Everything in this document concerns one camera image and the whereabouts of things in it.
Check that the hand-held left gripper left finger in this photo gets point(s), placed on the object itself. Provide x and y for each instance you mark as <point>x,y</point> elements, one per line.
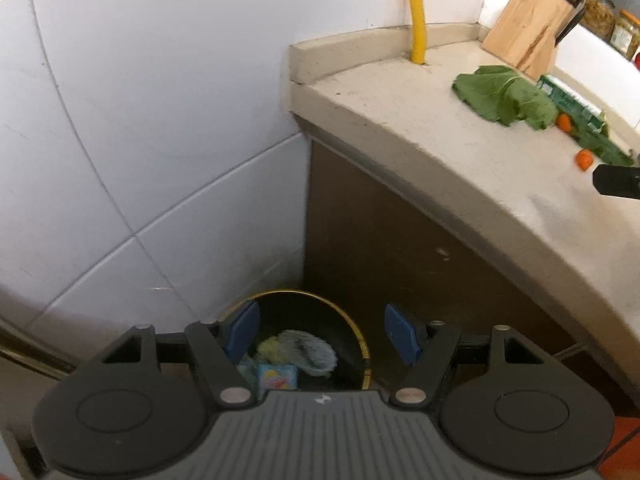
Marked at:
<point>242,330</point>

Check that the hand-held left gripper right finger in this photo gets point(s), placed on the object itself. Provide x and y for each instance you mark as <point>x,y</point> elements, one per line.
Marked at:
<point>400,332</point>

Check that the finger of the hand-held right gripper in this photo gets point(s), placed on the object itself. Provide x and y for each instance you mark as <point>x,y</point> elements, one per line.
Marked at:
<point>617,180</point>

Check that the yellowish cabbage piece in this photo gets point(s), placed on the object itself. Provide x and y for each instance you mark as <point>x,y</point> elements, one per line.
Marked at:
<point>270,350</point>

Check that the black trash bin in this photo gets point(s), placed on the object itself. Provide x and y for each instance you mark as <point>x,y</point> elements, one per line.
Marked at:
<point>345,330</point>

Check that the red juice carton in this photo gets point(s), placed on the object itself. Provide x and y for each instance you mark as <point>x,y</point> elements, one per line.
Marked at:
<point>277,377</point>

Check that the white foam fruit net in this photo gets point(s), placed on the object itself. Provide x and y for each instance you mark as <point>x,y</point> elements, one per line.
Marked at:
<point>310,352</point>

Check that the dark green leaf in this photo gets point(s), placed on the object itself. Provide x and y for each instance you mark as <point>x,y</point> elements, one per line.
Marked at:
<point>532,107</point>
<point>480,92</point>

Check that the brown cabinet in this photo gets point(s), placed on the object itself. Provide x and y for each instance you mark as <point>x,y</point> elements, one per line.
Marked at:
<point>400,260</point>

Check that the white green milk carton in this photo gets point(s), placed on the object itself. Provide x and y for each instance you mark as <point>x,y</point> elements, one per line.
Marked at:
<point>575,105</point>

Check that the glass jar of green pickles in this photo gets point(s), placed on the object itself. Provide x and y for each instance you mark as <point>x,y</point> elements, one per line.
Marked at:
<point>625,35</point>

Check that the black kitchen scissors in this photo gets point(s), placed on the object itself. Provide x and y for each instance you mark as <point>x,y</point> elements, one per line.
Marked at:
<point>570,25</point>

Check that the wooden knife block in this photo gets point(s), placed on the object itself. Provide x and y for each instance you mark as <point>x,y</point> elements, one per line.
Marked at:
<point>525,25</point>

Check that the yellow pipe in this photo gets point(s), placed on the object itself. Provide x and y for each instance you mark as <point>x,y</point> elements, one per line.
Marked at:
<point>417,10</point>

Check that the grey metal door rail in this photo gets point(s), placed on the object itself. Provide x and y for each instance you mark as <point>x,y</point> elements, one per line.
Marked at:
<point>30,345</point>

